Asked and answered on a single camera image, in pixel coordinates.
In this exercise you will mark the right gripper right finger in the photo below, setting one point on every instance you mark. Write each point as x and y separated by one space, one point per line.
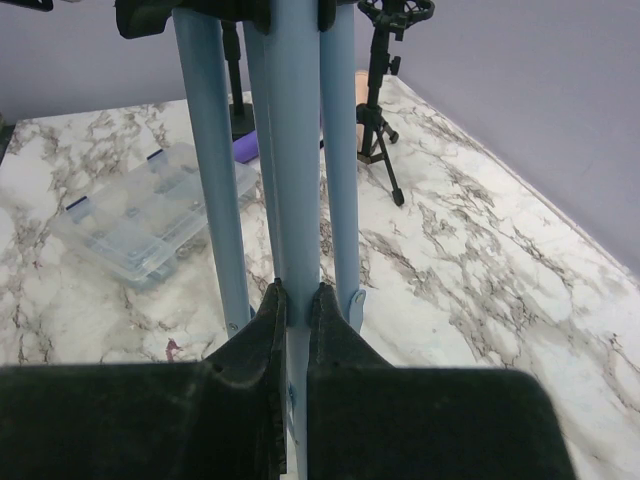
367 419

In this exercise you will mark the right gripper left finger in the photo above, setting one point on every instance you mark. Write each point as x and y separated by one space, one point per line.
218 418

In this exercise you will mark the purple microphone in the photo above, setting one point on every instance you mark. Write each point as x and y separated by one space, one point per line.
246 148

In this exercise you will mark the beige microphone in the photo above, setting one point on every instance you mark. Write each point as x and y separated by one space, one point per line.
361 92

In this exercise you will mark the light blue music stand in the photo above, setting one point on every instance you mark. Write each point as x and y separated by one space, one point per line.
301 63

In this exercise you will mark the black round-base mic stand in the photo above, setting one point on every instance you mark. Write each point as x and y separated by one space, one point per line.
241 113

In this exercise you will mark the clear plastic screw box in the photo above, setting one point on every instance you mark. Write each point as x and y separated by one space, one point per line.
139 227

